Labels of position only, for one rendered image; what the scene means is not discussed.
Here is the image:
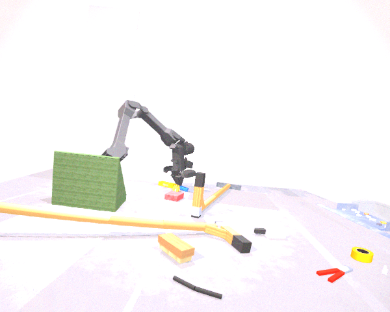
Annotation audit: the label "red-handled pliers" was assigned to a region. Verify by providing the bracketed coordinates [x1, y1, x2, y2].
[317, 265, 353, 283]

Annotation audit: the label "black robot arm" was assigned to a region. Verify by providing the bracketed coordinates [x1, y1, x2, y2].
[102, 100, 194, 162]

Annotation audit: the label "long yellow pole with dark tip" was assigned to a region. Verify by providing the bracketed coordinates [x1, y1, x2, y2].
[0, 202, 252, 254]

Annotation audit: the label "grey bent rod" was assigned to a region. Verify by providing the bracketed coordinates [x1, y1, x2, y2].
[173, 275, 223, 299]

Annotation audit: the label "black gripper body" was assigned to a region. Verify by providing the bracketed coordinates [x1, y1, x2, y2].
[163, 157, 196, 178]

